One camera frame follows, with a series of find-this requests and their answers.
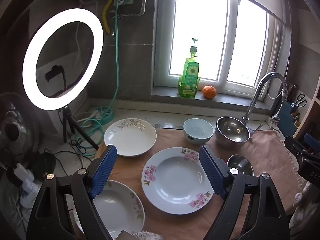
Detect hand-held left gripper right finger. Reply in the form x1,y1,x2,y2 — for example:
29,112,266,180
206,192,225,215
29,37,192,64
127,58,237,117
199,144,292,240

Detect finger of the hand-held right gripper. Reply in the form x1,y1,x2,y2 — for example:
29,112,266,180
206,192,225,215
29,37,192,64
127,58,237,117
304,133,320,153
284,136,320,165

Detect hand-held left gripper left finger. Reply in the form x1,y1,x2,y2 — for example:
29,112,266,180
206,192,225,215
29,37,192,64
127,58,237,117
26,144,118,240

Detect small stainless steel bowl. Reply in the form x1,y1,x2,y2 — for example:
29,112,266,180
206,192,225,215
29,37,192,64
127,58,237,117
227,154,254,178

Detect white leaf-pattern plate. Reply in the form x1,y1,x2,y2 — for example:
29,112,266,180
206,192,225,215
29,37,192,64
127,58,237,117
104,118,157,157

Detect large stainless steel bowl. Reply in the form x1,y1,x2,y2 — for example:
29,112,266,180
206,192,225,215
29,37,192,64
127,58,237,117
215,116,251,149

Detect peach towel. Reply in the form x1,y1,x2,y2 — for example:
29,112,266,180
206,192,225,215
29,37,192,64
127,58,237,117
72,127,298,240

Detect blue knife block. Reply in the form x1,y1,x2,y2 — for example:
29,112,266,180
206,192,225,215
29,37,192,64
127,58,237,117
276,82,308,137

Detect white plate pink flowers centre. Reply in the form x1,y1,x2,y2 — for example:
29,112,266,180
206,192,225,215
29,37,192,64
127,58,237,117
141,147,215,215

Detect white pink-flower plate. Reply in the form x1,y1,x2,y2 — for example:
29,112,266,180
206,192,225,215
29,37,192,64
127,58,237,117
75,179,145,240

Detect light blue ceramic bowl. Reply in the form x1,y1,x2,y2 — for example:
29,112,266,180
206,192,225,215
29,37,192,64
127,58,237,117
183,118,214,145

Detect teal round power strip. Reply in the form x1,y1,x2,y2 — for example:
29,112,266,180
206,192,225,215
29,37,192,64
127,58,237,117
95,106,114,124

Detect black dish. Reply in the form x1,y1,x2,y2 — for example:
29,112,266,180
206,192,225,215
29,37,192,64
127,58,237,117
32,151,57,180

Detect chrome faucet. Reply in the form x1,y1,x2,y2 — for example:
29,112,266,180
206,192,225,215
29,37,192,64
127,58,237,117
242,72,290,132

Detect white power strip with chargers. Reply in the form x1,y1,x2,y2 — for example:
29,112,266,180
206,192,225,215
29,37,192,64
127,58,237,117
7,162,35,208

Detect orange fruit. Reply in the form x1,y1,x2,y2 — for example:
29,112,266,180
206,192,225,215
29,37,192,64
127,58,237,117
202,85,216,99

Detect green dish soap bottle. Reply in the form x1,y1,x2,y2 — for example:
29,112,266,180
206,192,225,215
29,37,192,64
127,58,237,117
177,38,200,99

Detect window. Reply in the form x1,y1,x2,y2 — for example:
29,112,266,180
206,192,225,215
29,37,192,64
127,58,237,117
154,0,285,100

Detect black-handled scissors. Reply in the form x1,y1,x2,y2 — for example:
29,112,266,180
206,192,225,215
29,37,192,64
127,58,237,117
291,94,307,108

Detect teal cable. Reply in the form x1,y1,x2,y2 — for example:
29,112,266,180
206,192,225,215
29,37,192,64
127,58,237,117
74,0,125,157

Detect white ring light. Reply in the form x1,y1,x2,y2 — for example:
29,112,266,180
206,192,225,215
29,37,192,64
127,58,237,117
22,8,104,111

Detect yellow hose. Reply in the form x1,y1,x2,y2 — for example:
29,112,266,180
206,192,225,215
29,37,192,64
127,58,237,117
102,0,117,34

